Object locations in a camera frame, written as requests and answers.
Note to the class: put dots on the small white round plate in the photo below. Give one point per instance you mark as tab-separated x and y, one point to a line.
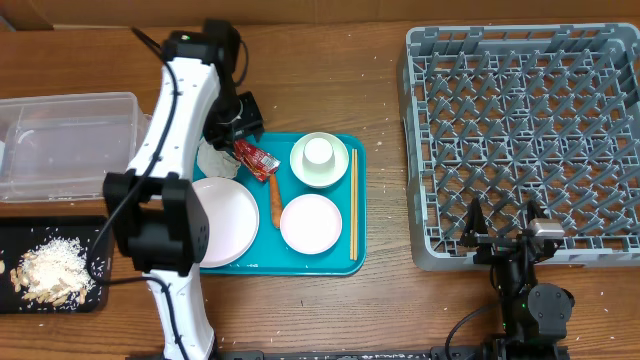
311	224

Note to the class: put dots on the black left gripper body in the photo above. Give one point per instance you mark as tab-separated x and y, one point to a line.
230	117

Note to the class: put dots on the orange carrot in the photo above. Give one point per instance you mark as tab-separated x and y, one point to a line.
275	201

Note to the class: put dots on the large white round plate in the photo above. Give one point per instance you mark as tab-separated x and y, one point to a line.
233	217

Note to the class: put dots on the rice and food scraps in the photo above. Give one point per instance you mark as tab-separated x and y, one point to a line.
53	274

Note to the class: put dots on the pale green bowl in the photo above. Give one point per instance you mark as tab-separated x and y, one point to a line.
320	177

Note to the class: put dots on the right wooden chopstick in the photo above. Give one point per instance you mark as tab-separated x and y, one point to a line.
356	220

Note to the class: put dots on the white napkin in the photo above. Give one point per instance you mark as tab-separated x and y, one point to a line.
216	163

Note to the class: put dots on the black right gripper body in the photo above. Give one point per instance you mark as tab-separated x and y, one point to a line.
492	249

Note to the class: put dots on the white upside-down cup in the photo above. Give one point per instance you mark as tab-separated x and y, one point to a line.
318	152

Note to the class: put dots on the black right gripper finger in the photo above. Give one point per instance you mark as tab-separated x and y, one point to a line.
475	225
534	211

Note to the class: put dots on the red snack wrapper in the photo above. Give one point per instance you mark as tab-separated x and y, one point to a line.
259	162

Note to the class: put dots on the clear plastic bin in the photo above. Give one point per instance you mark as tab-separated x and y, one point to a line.
60	148

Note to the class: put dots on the teal plastic tray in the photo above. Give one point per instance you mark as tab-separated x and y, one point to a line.
269	254

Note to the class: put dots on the black waste tray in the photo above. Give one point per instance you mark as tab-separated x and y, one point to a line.
20	235

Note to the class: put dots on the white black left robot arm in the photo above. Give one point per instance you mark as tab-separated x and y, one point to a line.
153	211

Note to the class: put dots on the grey dish rack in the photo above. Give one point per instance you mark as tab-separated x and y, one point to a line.
511	114

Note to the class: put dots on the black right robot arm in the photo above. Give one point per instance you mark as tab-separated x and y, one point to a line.
534	314

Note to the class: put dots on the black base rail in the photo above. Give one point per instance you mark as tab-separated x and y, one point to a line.
435	353

